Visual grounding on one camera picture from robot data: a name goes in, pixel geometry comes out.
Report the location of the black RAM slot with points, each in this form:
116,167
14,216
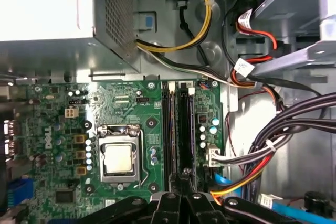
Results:
191,91
166,129
172,86
183,129

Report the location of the white four pin socket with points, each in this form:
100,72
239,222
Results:
71,112

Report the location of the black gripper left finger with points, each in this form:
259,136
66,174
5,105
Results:
165,213

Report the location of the silver CPU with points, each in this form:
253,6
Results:
118,158

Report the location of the white board connector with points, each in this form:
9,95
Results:
214,155

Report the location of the blue plastic clip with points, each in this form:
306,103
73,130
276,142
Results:
149,22

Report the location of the black PC case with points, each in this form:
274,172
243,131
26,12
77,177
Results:
170,6

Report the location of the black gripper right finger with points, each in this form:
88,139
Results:
204,213

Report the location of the blue video port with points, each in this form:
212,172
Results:
19,192

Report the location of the black square chip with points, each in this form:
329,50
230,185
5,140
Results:
65,196

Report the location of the silver video port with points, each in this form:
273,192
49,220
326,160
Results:
12,150
11,128

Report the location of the green motherboard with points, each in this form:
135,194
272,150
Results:
118,113

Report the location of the metal socket cover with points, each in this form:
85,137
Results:
120,178

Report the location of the grey metal drive cage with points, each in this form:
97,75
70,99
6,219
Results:
288,3

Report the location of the grey power supply unit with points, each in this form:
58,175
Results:
115,11

